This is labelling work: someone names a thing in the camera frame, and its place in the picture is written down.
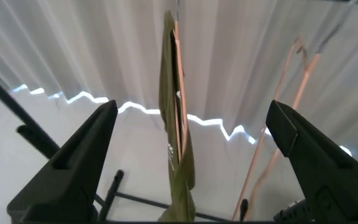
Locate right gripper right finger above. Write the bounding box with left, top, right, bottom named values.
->
left=265, top=99, right=358, bottom=222

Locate green printed shirt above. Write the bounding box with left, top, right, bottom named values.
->
left=157, top=11, right=197, bottom=222

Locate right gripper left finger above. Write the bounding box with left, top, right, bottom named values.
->
left=6, top=99, right=119, bottom=222

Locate black clothes rack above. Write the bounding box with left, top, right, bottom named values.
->
left=0, top=0, right=358, bottom=222

